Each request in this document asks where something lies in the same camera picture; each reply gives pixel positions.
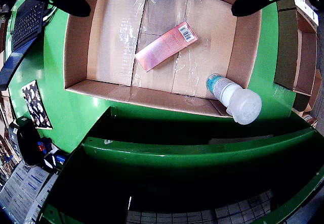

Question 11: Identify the green metal shelf unit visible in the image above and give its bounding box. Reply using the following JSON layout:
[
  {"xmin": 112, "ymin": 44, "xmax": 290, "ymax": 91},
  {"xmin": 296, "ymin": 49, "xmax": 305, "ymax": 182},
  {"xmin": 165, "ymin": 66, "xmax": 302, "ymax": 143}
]
[{"xmin": 37, "ymin": 105, "xmax": 324, "ymax": 224}]

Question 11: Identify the black laptop keyboard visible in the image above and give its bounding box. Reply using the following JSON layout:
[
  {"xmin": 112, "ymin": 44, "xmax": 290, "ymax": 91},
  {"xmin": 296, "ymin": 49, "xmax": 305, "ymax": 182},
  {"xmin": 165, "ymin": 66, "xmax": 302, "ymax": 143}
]
[{"xmin": 0, "ymin": 0, "xmax": 45, "ymax": 92}]

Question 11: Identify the blue white small box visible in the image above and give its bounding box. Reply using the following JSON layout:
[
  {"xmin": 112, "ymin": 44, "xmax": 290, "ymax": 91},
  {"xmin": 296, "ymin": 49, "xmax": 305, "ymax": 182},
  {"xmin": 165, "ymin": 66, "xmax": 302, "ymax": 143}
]
[{"xmin": 37, "ymin": 137, "xmax": 67, "ymax": 171}]

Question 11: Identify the shallow cardboard tray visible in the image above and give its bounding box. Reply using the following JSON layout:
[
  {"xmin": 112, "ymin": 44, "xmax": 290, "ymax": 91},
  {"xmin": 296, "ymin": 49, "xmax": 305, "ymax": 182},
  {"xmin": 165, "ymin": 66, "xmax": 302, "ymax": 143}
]
[{"xmin": 63, "ymin": 0, "xmax": 263, "ymax": 118}]

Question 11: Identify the black white photo card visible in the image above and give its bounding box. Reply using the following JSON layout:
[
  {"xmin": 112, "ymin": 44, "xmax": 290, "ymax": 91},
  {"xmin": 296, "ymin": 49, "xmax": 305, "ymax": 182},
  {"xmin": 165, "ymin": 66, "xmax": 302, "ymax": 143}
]
[{"xmin": 21, "ymin": 79, "xmax": 53, "ymax": 130}]

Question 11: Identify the printed paper sheet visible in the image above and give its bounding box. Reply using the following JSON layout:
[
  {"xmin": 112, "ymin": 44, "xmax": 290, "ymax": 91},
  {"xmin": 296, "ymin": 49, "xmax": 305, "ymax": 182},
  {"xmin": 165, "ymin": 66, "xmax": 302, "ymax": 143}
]
[
  {"xmin": 0, "ymin": 163, "xmax": 49, "ymax": 222},
  {"xmin": 22, "ymin": 175, "xmax": 61, "ymax": 224}
]

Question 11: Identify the white bottle teal label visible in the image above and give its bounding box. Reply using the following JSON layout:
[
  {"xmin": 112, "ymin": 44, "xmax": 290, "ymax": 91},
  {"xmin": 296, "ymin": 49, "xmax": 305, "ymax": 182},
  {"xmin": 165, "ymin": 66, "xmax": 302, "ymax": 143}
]
[{"xmin": 205, "ymin": 73, "xmax": 263, "ymax": 125}]

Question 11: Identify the black rounded device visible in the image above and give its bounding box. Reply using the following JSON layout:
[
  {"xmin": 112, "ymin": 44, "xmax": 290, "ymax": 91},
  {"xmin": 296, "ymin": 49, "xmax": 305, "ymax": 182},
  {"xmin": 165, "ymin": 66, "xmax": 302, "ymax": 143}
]
[{"xmin": 9, "ymin": 119, "xmax": 40, "ymax": 166}]

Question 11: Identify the red product box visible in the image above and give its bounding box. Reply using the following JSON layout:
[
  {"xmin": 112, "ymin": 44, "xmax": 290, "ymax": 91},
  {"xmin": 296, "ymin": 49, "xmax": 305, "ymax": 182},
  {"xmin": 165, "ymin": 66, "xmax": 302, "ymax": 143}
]
[{"xmin": 134, "ymin": 21, "xmax": 199, "ymax": 72}]

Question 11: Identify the brown cardboard box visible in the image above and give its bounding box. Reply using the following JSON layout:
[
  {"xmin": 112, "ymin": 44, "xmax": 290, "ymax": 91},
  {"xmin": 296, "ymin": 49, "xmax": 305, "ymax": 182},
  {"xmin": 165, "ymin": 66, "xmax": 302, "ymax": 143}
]
[
  {"xmin": 275, "ymin": 0, "xmax": 319, "ymax": 32},
  {"xmin": 273, "ymin": 9, "xmax": 322, "ymax": 117}
]

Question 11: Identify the tall white carton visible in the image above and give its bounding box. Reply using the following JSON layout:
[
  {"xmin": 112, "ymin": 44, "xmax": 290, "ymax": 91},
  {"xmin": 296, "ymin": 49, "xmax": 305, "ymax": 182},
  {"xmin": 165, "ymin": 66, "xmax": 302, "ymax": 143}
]
[{"xmin": 293, "ymin": 0, "xmax": 319, "ymax": 27}]

